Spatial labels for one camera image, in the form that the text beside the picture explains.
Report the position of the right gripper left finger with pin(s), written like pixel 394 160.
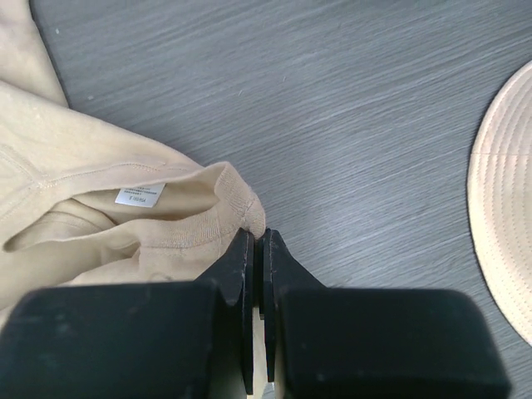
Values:
pixel 137 340

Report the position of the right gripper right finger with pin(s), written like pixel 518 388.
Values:
pixel 323 342

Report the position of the beige t shirt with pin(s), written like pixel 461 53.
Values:
pixel 84 202

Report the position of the beige bucket hat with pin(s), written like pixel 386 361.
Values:
pixel 499 200

